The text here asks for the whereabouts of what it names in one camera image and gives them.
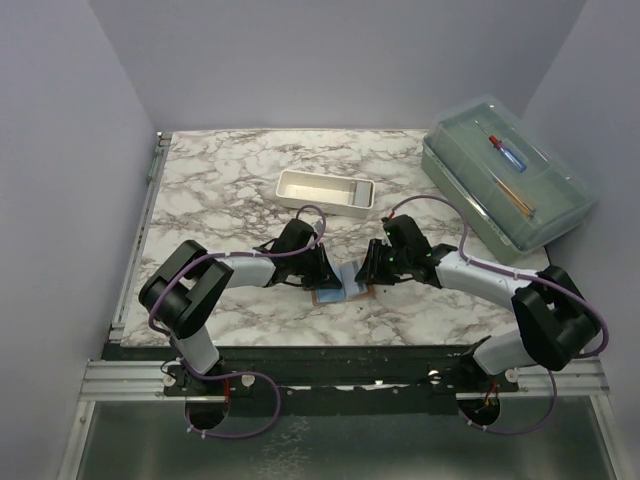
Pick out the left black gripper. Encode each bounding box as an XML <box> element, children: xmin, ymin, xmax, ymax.
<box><xmin>290</xmin><ymin>243</ymin><xmax>342</xmax><ymax>290</ymax></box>

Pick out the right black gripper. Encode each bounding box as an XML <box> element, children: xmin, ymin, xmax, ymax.
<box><xmin>355</xmin><ymin>238</ymin><xmax>411</xmax><ymax>286</ymax></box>

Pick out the tan leather card holder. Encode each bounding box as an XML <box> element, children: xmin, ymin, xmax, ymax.
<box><xmin>311</xmin><ymin>259</ymin><xmax>375</xmax><ymax>306</ymax></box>

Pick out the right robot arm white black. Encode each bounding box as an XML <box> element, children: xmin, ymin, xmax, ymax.
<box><xmin>355</xmin><ymin>215</ymin><xmax>602</xmax><ymax>392</ymax></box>

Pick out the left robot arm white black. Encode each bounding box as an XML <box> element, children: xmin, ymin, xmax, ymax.
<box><xmin>138</xmin><ymin>218</ymin><xmax>343</xmax><ymax>395</ymax></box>

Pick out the white rectangular tray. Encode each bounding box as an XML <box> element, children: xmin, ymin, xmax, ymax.
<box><xmin>275</xmin><ymin>169</ymin><xmax>376</xmax><ymax>218</ymax></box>

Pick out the orange pencil tool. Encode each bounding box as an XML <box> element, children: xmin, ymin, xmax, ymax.
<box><xmin>493</xmin><ymin>176</ymin><xmax>536</xmax><ymax>219</ymax></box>

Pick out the clear green plastic toolbox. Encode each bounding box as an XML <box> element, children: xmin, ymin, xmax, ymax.
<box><xmin>422</xmin><ymin>95</ymin><xmax>597</xmax><ymax>264</ymax></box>

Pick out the red blue screwdriver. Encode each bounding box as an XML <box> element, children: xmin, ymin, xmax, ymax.
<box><xmin>474</xmin><ymin>120</ymin><xmax>527</xmax><ymax>173</ymax></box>

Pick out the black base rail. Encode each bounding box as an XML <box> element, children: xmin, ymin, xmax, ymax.
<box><xmin>96</xmin><ymin>343</ymin><xmax>519</xmax><ymax>417</ymax></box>

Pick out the aluminium frame rail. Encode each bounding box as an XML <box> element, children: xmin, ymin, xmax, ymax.
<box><xmin>57</xmin><ymin>131</ymin><xmax>172</xmax><ymax>479</ymax></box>

